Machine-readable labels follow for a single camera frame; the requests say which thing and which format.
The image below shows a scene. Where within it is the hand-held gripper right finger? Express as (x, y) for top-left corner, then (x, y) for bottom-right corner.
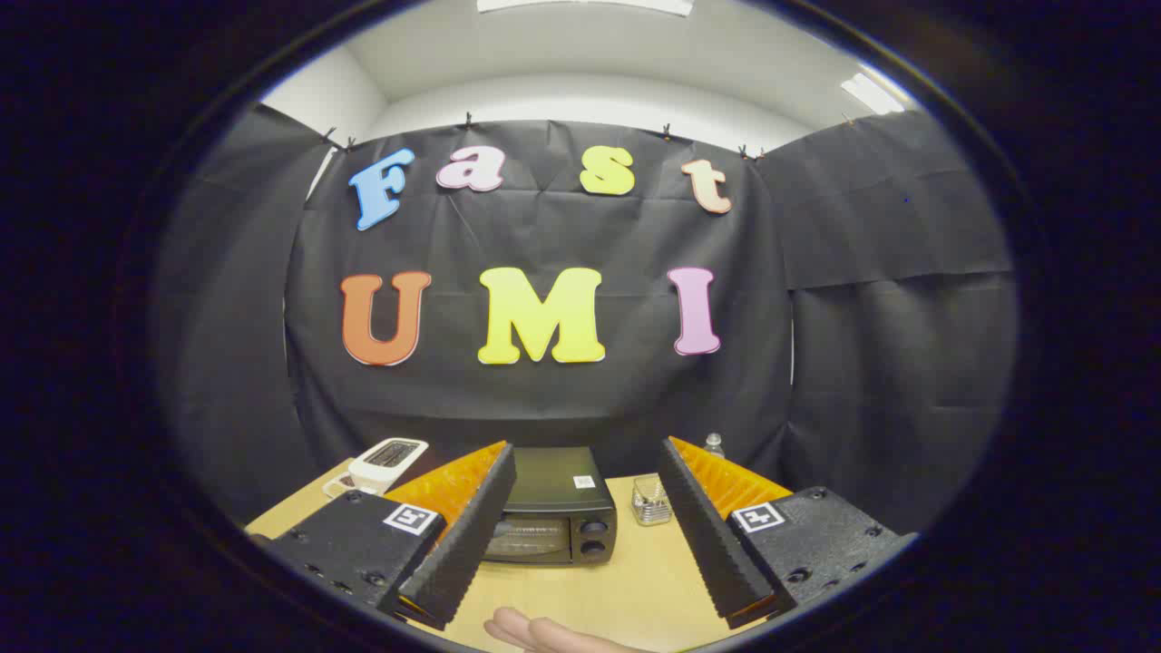
(659, 436), (919, 630)

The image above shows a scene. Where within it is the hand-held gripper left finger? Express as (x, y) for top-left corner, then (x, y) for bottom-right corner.
(266, 441), (518, 631)

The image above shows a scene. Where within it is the black toaster oven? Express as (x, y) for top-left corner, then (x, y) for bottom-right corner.
(481, 445), (620, 568)

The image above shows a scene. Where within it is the white slot toaster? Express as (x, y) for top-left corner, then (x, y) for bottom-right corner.
(348, 437), (430, 496)

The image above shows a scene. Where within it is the ceiling light panel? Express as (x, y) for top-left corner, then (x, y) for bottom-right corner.
(839, 73), (908, 116)
(476, 0), (696, 17)

